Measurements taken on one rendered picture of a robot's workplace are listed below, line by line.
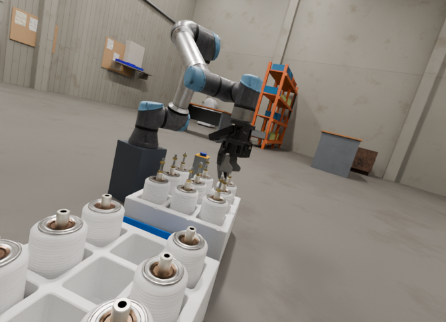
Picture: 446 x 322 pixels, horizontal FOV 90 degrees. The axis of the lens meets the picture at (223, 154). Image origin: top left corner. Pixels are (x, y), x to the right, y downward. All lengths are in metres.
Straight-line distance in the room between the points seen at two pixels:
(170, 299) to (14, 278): 0.24
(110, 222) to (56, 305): 0.18
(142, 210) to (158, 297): 0.48
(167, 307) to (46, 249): 0.25
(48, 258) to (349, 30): 9.72
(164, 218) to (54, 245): 0.39
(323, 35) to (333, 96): 2.25
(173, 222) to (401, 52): 9.21
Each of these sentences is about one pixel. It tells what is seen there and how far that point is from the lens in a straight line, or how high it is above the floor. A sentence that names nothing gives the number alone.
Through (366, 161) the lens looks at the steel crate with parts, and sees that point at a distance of 7.68.
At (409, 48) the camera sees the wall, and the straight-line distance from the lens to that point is 9.64.
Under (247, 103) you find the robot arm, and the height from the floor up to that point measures 0.61.
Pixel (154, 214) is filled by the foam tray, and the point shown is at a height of 0.15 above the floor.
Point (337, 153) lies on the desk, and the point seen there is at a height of 0.44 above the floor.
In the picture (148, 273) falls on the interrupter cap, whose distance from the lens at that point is 0.46.
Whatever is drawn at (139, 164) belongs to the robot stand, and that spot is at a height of 0.22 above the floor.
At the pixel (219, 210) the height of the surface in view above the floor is 0.23.
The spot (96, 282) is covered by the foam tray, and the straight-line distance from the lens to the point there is 0.65.
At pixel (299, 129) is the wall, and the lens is 9.03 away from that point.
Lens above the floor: 0.54
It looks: 9 degrees down
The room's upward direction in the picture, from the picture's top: 15 degrees clockwise
